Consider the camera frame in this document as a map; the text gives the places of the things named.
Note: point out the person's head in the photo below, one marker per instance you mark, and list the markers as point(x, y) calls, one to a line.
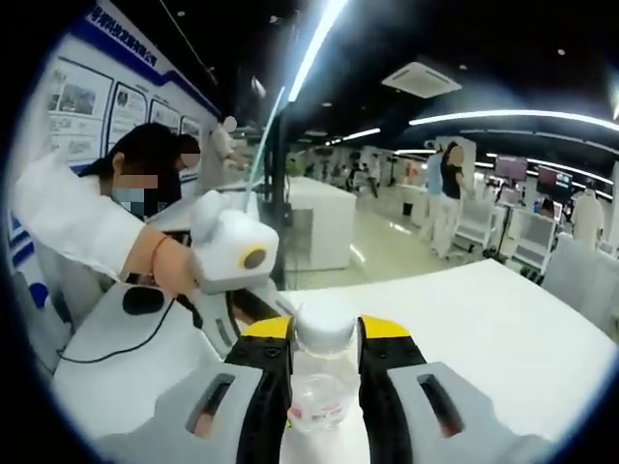
point(145, 142)

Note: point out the white partition counter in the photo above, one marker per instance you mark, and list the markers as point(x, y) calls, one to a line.
point(324, 222)

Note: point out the ceiling light strip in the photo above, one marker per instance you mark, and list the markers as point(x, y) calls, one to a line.
point(508, 116)
point(316, 48)

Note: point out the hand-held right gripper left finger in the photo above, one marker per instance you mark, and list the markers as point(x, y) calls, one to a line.
point(261, 396)

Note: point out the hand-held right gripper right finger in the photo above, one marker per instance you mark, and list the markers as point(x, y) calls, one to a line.
point(387, 396)

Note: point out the clear plastic water bottle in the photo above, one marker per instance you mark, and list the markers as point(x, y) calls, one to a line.
point(324, 328)

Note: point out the ceiling air conditioner vent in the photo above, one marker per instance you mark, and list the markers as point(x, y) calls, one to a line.
point(421, 79)

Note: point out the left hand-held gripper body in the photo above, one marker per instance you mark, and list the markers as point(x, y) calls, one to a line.
point(227, 251)

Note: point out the person's white coat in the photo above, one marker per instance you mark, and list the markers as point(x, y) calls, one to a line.
point(72, 290)

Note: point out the wall display screen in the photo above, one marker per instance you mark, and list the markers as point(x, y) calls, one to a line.
point(510, 165)
point(555, 182)

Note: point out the white table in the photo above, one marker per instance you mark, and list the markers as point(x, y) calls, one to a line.
point(483, 338)

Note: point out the blue white wall display board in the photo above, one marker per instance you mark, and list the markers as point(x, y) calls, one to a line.
point(82, 106)

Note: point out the person's left hand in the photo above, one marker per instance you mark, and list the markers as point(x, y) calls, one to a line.
point(178, 266)

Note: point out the black pole stand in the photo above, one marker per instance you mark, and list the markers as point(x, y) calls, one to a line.
point(278, 169)

